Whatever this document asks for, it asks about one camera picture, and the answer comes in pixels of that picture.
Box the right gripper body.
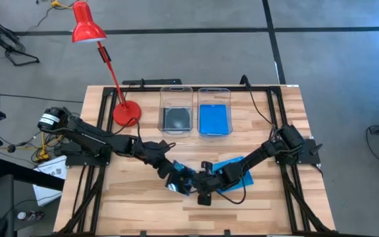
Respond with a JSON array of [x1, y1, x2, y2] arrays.
[[191, 169, 230, 207]]

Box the black power strip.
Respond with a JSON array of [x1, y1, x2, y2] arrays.
[[122, 78, 183, 86]]

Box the white papers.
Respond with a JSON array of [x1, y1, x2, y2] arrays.
[[32, 155, 69, 207]]

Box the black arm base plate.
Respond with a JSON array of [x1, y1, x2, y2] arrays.
[[274, 138, 322, 165], [55, 141, 111, 167]]

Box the yellow floor cable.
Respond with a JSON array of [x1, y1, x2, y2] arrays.
[[50, 0, 80, 10]]

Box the black power cable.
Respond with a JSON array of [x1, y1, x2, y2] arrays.
[[240, 74, 276, 128]]

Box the red desk lamp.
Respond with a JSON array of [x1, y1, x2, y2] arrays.
[[71, 0, 143, 128]]

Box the black aluminium table frame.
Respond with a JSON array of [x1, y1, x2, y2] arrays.
[[53, 84, 337, 237]]

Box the black jewel case clear lid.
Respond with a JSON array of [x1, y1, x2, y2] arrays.
[[165, 160, 196, 196], [162, 107, 191, 133]]

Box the clear plastic bin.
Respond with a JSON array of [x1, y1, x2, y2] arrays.
[[197, 87, 234, 140], [157, 86, 194, 138]]

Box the black metal stand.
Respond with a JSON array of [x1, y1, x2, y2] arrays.
[[0, 8, 41, 67]]

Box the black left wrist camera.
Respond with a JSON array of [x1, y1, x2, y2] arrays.
[[157, 140, 171, 153]]

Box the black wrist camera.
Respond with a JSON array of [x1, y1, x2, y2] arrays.
[[157, 140, 171, 153], [200, 160, 214, 176]]

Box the yellow cable bundle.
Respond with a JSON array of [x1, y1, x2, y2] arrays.
[[33, 130, 64, 163]]

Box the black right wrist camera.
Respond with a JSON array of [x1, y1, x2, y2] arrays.
[[200, 160, 214, 176]]

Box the small white round tin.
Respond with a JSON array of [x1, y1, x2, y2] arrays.
[[16, 210, 45, 222]]

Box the blue jewel case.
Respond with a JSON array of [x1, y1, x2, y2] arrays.
[[199, 104, 230, 136], [209, 156, 255, 194]]

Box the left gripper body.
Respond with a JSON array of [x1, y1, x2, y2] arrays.
[[143, 146, 170, 172]]

